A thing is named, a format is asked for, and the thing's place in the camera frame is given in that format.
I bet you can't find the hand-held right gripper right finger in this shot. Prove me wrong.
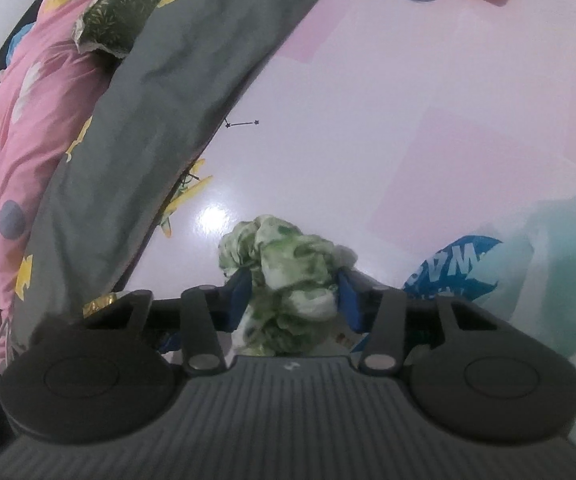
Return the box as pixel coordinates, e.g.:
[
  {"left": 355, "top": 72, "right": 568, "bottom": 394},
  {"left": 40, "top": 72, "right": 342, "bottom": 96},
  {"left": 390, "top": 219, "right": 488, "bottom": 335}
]
[{"left": 337, "top": 267, "right": 504, "bottom": 375}]

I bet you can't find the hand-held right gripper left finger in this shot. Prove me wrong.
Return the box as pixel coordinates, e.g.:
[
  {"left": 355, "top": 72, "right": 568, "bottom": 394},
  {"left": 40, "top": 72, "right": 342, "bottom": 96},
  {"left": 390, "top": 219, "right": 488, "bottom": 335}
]
[{"left": 84, "top": 267, "right": 253, "bottom": 373}]

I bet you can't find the green white cloth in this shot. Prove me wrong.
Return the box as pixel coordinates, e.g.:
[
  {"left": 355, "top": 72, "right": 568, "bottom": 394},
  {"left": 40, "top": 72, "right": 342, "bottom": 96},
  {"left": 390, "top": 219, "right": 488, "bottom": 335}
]
[{"left": 218, "top": 214, "right": 359, "bottom": 358}]

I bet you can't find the yellow snack packet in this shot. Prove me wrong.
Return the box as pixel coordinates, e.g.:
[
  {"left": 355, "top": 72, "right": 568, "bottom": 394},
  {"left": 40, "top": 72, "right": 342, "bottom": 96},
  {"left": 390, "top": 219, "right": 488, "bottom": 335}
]
[{"left": 82, "top": 292, "right": 119, "bottom": 317}]

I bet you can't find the pink printed mat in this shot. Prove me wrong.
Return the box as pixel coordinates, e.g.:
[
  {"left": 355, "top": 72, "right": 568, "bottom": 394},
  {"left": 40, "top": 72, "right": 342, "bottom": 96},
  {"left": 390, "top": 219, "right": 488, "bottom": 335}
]
[{"left": 113, "top": 0, "right": 576, "bottom": 361}]

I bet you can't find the white plastic bag blue print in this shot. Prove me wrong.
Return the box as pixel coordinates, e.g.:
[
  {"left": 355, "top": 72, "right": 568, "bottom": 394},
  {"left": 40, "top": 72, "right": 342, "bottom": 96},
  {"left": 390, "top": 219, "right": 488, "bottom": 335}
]
[{"left": 402, "top": 191, "right": 576, "bottom": 361}]

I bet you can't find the grey duvet yellow print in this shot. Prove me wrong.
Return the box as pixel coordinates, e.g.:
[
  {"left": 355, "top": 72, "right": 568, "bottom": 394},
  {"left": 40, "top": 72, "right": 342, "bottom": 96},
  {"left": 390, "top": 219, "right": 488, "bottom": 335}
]
[{"left": 10, "top": 0, "right": 339, "bottom": 356}]

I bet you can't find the pink printed blanket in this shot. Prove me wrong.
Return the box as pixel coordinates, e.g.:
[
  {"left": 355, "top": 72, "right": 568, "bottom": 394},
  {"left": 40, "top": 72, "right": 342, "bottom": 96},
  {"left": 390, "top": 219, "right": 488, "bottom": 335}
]
[{"left": 0, "top": 0, "right": 124, "bottom": 361}]

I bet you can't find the green patterned pillow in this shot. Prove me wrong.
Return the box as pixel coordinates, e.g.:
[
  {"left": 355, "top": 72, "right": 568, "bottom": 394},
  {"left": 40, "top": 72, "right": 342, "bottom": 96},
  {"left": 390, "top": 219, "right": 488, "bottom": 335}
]
[{"left": 70, "top": 0, "right": 206, "bottom": 58}]

